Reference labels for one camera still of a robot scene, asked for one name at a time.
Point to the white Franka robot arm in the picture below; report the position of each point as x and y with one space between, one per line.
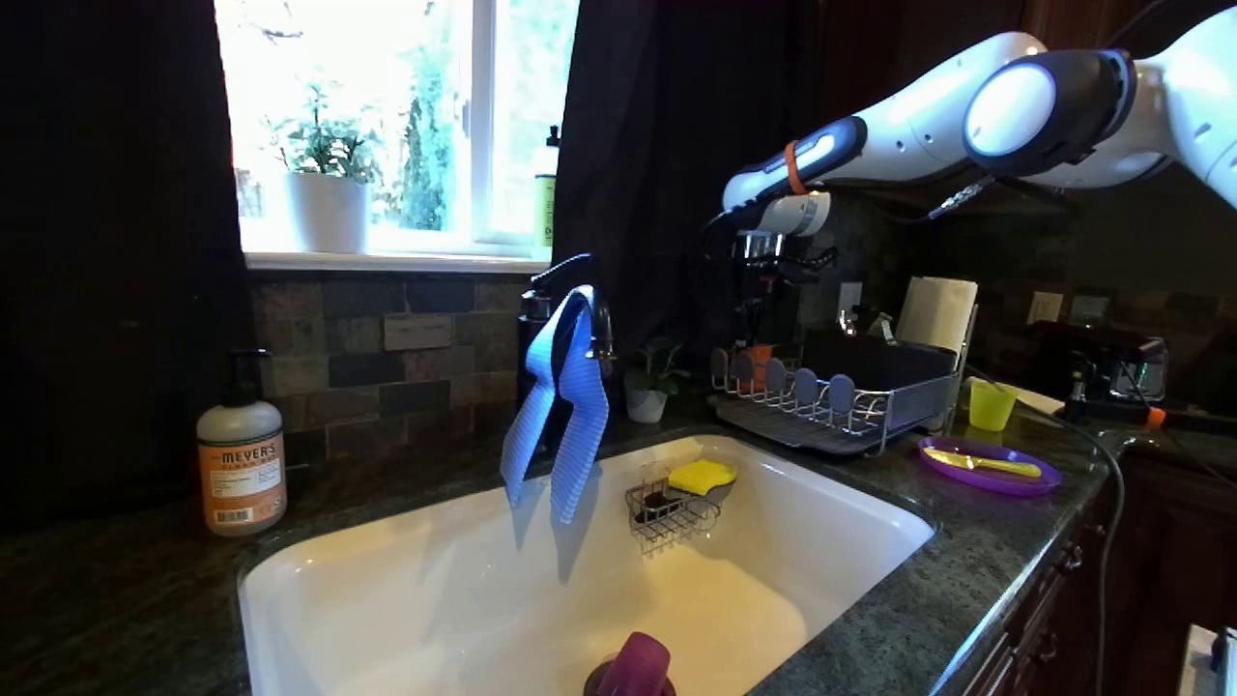
1028 116

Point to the dark wooden base cabinet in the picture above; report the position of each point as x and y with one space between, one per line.
1161 565

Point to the white framed window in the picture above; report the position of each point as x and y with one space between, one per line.
425 129

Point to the green bottle on windowsill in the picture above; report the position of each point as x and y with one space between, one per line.
547 195

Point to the amber soap pump bottle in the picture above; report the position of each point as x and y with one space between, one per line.
242 467

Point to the purple plastic plate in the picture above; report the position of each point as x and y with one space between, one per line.
1028 482

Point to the potted plant in white pot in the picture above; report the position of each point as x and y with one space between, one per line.
331 195

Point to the white paper towel roll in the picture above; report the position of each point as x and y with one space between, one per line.
939 313

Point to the dark curtain wide panel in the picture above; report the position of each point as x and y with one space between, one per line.
116 258

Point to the white folded paper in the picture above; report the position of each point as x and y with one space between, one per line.
1038 401

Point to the yellow sponge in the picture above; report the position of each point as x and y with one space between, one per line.
699 477

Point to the dark countertop appliance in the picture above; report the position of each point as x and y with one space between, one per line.
1108 367

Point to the orange plastic cup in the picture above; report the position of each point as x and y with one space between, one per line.
759 367

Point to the grey dish drying rack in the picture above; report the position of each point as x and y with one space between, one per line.
853 388

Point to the green plastic cup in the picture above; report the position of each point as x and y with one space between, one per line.
992 409

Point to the dark kitchen faucet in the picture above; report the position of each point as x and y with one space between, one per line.
547 287

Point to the purple plastic cup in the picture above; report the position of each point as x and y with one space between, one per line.
635 668

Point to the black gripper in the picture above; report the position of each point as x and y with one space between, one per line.
772 263

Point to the white hanging towel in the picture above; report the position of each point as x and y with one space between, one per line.
1206 661

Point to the white wall outlet plate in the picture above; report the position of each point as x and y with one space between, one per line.
1045 308
1086 308

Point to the small plant in white pot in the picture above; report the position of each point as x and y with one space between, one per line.
648 401

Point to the small orange knob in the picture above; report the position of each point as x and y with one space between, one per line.
1154 419

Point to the dark curtain narrow panel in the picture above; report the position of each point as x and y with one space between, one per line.
671 129

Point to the yellow plastic utensil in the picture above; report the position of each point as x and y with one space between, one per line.
987 460

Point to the white ceramic sink basin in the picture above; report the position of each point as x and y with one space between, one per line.
797 541

